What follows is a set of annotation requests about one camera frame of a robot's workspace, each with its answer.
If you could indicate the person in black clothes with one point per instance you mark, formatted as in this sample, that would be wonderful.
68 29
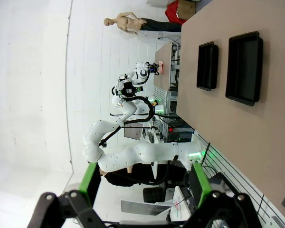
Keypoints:
133 178

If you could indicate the small pink object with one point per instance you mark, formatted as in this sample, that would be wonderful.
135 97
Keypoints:
161 66

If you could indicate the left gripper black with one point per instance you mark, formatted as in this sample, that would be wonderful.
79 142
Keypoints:
127 89

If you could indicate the black office chair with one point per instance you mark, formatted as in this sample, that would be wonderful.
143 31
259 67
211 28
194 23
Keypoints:
154 193

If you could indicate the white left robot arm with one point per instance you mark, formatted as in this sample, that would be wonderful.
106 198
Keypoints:
142 152

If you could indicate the brown cardboard box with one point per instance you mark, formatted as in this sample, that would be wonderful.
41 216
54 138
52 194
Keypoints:
186 8

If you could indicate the other rig white robot arm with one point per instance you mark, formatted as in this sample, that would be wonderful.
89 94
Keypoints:
141 72

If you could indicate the white office desk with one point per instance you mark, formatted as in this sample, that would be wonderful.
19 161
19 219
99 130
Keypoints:
180 197

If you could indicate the white slotted frame panel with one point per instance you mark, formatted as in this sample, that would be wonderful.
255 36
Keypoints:
240 185
160 93

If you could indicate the red fabric bundle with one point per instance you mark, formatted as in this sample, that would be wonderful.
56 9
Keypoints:
173 14

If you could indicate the black plastic ESD tray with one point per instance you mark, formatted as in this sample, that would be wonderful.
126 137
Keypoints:
244 69
207 66

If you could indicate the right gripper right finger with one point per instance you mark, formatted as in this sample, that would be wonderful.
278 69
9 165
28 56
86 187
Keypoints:
202 187

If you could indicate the black robot controller box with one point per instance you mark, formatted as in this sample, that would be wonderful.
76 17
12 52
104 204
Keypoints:
180 136

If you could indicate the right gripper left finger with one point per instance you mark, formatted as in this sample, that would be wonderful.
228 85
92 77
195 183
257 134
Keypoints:
85 185

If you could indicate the brown topped neighbour table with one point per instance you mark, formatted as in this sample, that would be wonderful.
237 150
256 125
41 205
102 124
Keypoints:
162 51

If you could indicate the yellow emergency stop button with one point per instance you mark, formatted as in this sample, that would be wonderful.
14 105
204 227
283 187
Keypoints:
154 103

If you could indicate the beige mannequin with black trousers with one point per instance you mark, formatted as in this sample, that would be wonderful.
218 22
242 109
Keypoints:
126 22

